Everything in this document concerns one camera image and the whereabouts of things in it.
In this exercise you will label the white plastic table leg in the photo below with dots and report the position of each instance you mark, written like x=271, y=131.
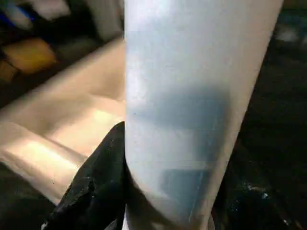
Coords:
x=192, y=96

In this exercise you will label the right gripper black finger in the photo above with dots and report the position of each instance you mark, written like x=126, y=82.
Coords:
x=96, y=191

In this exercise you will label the white plastic table top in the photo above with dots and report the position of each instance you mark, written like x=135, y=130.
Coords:
x=62, y=120

